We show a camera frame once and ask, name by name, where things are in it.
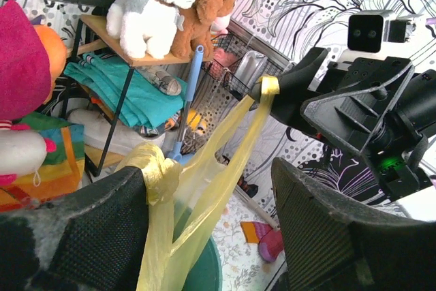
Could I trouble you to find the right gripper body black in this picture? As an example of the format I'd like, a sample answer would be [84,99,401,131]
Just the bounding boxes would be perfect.
[300,57,435,201]

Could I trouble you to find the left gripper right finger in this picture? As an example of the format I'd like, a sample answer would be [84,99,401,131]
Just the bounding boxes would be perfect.
[271,157,435,290]

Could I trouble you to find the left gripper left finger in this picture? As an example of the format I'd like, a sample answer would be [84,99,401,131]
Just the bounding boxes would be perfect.
[1,166,149,290]

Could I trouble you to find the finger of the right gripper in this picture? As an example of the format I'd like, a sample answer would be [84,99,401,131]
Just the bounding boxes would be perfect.
[250,47,329,135]

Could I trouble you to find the yellow trash bag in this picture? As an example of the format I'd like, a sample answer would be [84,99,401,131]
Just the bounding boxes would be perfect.
[117,76,279,290]

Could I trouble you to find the teal trash bin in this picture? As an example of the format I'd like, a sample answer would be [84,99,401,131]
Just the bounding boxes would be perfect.
[173,201,223,291]

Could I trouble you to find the rainbow striped bag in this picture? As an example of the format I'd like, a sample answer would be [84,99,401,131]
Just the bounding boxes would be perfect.
[1,112,85,212]

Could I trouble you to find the magenta cloth bag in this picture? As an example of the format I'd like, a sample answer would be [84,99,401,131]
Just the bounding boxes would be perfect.
[1,0,51,121]

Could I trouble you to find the silver foil pouch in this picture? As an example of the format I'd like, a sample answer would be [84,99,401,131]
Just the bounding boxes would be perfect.
[234,50,268,89]

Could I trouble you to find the purple orange sock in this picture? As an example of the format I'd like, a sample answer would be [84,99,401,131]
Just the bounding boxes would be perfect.
[240,221,284,262]

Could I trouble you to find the yellow plush duck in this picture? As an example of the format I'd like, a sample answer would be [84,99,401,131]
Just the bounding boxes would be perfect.
[187,108,207,136]

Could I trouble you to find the white sneakers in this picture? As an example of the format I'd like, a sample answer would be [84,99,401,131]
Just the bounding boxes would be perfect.
[68,108,165,155]

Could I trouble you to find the white pink plush toy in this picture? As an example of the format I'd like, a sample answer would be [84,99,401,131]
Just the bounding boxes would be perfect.
[1,120,57,187]

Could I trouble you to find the blue floor mop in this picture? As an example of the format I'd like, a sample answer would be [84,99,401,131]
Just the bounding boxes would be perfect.
[167,45,204,164]

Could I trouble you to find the brown plush dog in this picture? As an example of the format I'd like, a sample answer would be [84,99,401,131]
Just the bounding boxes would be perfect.
[170,0,235,59]

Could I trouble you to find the grey patterned shoe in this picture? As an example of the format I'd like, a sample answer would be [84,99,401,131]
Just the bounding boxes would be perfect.
[137,65,182,96]

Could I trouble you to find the teal folded towel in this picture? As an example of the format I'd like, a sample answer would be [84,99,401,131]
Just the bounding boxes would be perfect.
[64,52,187,128]

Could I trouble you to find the white husky plush dog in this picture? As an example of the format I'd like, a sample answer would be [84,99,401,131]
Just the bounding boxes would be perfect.
[106,0,195,59]

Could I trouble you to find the orange plush toy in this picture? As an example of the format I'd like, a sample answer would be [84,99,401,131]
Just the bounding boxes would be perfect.
[34,25,67,104]

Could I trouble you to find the black wire basket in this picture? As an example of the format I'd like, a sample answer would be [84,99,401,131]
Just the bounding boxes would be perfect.
[202,33,294,100]

